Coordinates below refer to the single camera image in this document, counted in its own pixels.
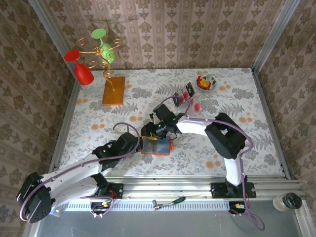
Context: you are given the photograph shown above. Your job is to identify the dark VIP logo card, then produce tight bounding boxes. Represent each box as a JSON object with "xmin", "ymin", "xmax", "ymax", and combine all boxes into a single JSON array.
[
  {"xmin": 185, "ymin": 82, "xmax": 196, "ymax": 96},
  {"xmin": 143, "ymin": 138, "xmax": 158, "ymax": 153},
  {"xmin": 172, "ymin": 91, "xmax": 182, "ymax": 109}
]

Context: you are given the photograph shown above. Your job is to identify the orange card holder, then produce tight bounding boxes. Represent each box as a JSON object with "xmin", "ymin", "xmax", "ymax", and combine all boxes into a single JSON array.
[{"xmin": 140, "ymin": 135, "xmax": 175, "ymax": 157}]

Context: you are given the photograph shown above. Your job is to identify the black power connector block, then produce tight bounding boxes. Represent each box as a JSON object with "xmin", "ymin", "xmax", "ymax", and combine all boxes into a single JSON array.
[
  {"xmin": 228, "ymin": 201, "xmax": 247, "ymax": 215},
  {"xmin": 90, "ymin": 201, "xmax": 116, "ymax": 215}
]

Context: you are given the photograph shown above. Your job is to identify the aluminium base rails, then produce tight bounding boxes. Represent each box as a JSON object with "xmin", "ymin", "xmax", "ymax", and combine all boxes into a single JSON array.
[{"xmin": 34, "ymin": 176, "xmax": 306, "ymax": 200}]

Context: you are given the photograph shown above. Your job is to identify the small bowl of wrapped candies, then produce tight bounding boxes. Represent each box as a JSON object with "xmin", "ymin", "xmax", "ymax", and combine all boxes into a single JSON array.
[{"xmin": 196, "ymin": 74, "xmax": 218, "ymax": 91}]

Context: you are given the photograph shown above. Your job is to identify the blue white plastic connector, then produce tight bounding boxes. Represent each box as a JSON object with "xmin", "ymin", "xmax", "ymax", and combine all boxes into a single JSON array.
[{"xmin": 50, "ymin": 204, "xmax": 64, "ymax": 218}]

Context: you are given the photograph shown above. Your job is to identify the red plastic wine glass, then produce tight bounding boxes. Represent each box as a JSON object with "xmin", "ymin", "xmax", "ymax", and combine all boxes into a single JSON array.
[{"xmin": 64, "ymin": 49, "xmax": 95, "ymax": 86}]

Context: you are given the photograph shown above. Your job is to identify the grey metal lower tray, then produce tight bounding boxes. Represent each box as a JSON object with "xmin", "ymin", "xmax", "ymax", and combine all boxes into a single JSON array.
[{"xmin": 23, "ymin": 199, "xmax": 309, "ymax": 237}]

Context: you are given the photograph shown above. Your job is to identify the green plastic wine glass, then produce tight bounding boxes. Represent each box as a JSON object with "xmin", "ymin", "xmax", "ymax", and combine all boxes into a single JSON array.
[{"xmin": 91, "ymin": 28, "xmax": 117, "ymax": 65}]

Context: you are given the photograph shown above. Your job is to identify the clear jar black lid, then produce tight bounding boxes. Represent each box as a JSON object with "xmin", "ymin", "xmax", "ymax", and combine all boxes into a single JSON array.
[{"xmin": 272, "ymin": 192, "xmax": 303, "ymax": 212}]

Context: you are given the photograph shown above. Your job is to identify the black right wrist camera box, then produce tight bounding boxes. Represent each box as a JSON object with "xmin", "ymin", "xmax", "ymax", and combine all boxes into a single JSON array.
[{"xmin": 151, "ymin": 104, "xmax": 175, "ymax": 124}]

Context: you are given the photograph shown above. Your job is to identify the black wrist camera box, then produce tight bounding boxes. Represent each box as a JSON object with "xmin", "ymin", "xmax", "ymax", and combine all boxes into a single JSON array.
[
  {"xmin": 151, "ymin": 104, "xmax": 175, "ymax": 124},
  {"xmin": 116, "ymin": 132, "xmax": 143, "ymax": 155}
]

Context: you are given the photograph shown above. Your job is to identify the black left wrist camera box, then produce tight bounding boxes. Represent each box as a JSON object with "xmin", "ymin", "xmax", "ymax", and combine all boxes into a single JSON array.
[{"xmin": 116, "ymin": 132, "xmax": 143, "ymax": 155}]

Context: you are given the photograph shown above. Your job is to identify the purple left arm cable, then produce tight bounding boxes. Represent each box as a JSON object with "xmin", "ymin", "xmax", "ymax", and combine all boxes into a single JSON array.
[{"xmin": 19, "ymin": 122, "xmax": 144, "ymax": 222}]

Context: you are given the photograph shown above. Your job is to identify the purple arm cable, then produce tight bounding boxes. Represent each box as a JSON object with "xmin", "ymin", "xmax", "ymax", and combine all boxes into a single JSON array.
[
  {"xmin": 19, "ymin": 122, "xmax": 144, "ymax": 222},
  {"xmin": 162, "ymin": 95, "xmax": 266, "ymax": 233}
]

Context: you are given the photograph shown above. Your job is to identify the aluminium table edge rail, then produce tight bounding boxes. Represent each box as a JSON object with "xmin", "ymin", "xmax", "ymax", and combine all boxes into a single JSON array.
[
  {"xmin": 48, "ymin": 79, "xmax": 82, "ymax": 173},
  {"xmin": 251, "ymin": 69, "xmax": 292, "ymax": 180}
]

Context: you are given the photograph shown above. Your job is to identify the white slotted cable duct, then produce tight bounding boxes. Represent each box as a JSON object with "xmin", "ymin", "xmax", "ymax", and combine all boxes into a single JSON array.
[{"xmin": 59, "ymin": 199, "xmax": 230, "ymax": 212}]

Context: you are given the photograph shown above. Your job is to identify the gold wire rack wooden base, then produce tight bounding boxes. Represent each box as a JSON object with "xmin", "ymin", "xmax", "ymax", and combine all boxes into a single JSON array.
[{"xmin": 78, "ymin": 37, "xmax": 126, "ymax": 106}]

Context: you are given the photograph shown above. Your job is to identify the ratchet wrench green black handle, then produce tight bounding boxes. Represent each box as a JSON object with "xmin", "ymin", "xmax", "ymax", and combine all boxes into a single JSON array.
[{"xmin": 152, "ymin": 196, "xmax": 187, "ymax": 211}]

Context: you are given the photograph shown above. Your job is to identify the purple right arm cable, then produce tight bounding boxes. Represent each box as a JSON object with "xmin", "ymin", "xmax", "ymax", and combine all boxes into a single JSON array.
[{"xmin": 162, "ymin": 95, "xmax": 266, "ymax": 233}]

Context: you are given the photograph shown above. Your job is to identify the aluminium frame post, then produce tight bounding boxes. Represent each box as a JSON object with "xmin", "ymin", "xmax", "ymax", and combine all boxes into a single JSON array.
[
  {"xmin": 251, "ymin": 0, "xmax": 302, "ymax": 75},
  {"xmin": 27, "ymin": 0, "xmax": 76, "ymax": 83}
]

